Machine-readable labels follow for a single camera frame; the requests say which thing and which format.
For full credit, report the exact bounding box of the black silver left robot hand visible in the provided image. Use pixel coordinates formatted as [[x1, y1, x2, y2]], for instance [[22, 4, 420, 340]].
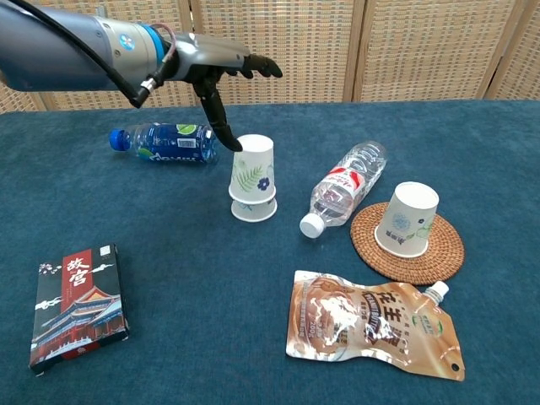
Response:
[[162, 33, 284, 153]]

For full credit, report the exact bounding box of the white floral paper cup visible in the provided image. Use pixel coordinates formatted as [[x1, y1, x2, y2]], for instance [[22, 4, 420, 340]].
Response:
[[228, 133, 278, 200], [374, 181, 440, 258], [229, 194, 278, 223]]

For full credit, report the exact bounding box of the clear red label water bottle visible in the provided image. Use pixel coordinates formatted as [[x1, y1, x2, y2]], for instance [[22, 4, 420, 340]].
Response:
[[299, 140, 388, 239]]

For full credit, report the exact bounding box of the blue label plastic bottle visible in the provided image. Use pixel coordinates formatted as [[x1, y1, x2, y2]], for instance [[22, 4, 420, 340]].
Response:
[[108, 121, 220, 165]]

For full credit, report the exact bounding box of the woven bamboo screen panel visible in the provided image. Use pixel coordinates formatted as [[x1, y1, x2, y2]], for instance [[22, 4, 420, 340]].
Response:
[[187, 0, 366, 106], [480, 0, 540, 101], [0, 0, 199, 113], [352, 0, 524, 102], [0, 82, 47, 115]]

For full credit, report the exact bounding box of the blue carpet table cloth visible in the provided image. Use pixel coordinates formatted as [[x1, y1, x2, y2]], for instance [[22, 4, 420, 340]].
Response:
[[0, 99, 540, 405]]

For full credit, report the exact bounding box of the dark palace print card box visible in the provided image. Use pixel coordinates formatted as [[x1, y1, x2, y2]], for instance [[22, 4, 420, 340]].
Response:
[[29, 243, 130, 373]]

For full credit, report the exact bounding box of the brown peanut butter spout pouch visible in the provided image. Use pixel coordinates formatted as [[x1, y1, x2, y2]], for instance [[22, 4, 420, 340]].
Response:
[[285, 269, 467, 383]]

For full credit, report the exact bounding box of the round woven rattan coaster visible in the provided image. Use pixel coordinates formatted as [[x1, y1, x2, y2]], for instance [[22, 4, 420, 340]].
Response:
[[349, 201, 466, 286]]

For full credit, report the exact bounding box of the thin reddish wrist wire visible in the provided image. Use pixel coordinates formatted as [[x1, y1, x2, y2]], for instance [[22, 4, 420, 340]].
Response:
[[149, 23, 178, 64]]

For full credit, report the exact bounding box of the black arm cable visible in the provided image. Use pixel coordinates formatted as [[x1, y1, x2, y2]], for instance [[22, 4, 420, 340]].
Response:
[[24, 0, 165, 110]]

